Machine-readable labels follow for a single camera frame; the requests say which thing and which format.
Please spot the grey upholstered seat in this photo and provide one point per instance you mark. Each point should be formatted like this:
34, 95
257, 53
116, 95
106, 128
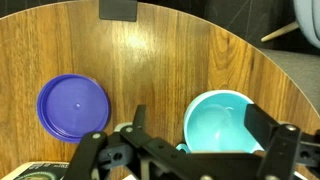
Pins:
300, 70

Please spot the purple plastic lid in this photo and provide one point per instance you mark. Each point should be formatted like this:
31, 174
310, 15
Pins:
73, 106

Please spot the light blue chair wooden leg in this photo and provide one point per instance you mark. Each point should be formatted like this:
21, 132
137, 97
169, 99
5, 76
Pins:
308, 16

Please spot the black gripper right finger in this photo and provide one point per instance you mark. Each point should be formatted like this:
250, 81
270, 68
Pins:
263, 125

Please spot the book with green cover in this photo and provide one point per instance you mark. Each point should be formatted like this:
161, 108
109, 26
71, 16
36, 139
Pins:
40, 170

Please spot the large teal measuring cup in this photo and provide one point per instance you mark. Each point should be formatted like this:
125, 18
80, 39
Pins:
216, 123

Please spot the small teal measuring cup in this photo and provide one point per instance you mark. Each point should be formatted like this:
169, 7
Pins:
182, 147

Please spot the black table clamp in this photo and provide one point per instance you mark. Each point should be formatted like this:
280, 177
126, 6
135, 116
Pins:
118, 10

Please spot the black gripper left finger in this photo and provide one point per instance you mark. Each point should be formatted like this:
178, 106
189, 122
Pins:
94, 153

